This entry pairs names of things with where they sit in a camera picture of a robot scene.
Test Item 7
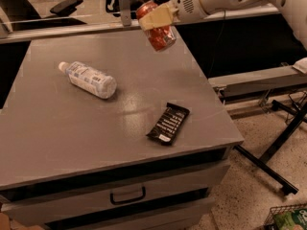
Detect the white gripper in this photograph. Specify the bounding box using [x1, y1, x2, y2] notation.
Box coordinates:
[139, 0, 238, 31]

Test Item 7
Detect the red coke can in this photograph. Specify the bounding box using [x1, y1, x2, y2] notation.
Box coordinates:
[136, 0, 177, 52]

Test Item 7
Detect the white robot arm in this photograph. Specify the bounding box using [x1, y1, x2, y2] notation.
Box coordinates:
[139, 0, 307, 47]

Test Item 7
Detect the grey metal railing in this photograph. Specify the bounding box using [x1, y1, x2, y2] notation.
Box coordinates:
[0, 0, 282, 46]

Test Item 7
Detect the clear plastic water bottle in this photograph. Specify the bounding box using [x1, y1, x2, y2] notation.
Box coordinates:
[59, 61, 117, 100]

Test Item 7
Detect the black snack bar wrapper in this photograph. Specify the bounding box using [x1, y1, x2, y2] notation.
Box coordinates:
[147, 103, 190, 146]

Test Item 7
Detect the grey cabinet with drawers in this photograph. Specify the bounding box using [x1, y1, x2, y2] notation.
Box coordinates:
[0, 31, 243, 230]

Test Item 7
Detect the black office chair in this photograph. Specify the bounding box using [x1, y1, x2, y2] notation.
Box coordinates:
[0, 0, 86, 33]

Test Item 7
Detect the black metal floor stand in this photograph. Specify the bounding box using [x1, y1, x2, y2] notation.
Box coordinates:
[234, 100, 307, 196]

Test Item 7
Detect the black drawer handle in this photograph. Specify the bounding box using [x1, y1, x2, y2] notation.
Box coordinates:
[109, 186, 147, 205]

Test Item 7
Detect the wire basket with green bag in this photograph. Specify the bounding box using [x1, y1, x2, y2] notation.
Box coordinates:
[264, 203, 307, 230]

